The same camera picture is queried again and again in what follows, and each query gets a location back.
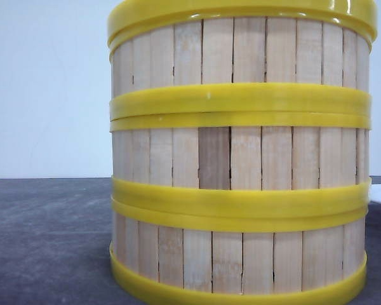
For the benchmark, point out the bamboo steamer basket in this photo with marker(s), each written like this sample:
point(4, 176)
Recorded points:
point(174, 245)

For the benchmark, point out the yellow-rimmed bamboo steamer lid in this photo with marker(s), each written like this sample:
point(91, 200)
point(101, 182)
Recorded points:
point(131, 18)

